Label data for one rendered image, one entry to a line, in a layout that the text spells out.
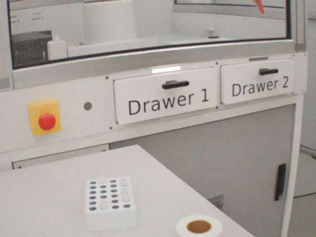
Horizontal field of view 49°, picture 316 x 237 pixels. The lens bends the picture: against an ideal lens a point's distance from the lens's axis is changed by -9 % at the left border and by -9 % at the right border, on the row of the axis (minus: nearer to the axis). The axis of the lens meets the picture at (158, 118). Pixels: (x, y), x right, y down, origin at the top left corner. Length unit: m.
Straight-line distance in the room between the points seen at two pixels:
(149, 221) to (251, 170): 0.69
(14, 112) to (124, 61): 0.30
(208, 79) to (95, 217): 0.56
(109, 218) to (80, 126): 0.36
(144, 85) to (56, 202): 0.38
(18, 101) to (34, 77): 0.07
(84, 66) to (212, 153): 0.48
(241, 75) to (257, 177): 0.39
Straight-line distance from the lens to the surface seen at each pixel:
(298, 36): 1.28
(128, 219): 0.63
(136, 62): 0.95
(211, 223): 0.57
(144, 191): 0.75
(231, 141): 1.18
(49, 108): 0.86
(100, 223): 0.63
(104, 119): 0.95
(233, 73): 1.08
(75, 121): 0.93
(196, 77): 1.01
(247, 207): 1.35
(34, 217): 0.70
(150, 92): 0.95
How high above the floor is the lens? 1.12
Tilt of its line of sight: 18 degrees down
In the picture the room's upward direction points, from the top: 3 degrees counter-clockwise
